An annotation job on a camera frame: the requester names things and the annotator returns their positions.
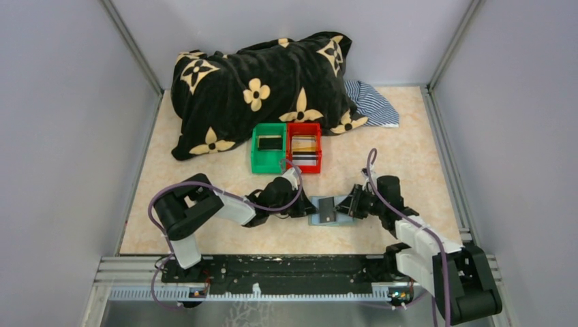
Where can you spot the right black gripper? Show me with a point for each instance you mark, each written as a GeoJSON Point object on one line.
{"type": "Point", "coordinates": [352, 204]}

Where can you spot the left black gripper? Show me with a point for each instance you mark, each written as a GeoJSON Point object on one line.
{"type": "Point", "coordinates": [304, 207]}

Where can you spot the sage green card holder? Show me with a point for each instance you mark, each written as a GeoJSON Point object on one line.
{"type": "Point", "coordinates": [342, 220]}

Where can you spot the green plastic bin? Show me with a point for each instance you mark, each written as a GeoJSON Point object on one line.
{"type": "Point", "coordinates": [268, 162]}

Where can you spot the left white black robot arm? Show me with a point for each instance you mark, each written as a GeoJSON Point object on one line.
{"type": "Point", "coordinates": [181, 209]}

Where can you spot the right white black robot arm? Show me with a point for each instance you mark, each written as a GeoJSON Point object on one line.
{"type": "Point", "coordinates": [457, 275]}

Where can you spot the cards in red bin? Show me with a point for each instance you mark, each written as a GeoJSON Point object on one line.
{"type": "Point", "coordinates": [303, 150]}

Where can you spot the blue striped cloth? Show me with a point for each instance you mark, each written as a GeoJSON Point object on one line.
{"type": "Point", "coordinates": [372, 104]}

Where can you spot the black floral blanket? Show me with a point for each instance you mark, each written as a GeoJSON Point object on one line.
{"type": "Point", "coordinates": [220, 98]}

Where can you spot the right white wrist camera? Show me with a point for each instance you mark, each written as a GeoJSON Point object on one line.
{"type": "Point", "coordinates": [367, 173]}

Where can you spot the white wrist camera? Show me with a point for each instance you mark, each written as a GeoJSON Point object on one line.
{"type": "Point", "coordinates": [293, 177]}
{"type": "Point", "coordinates": [367, 173]}

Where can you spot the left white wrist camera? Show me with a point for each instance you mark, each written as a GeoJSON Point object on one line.
{"type": "Point", "coordinates": [293, 177]}

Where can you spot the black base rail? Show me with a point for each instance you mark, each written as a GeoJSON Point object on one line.
{"type": "Point", "coordinates": [293, 275]}

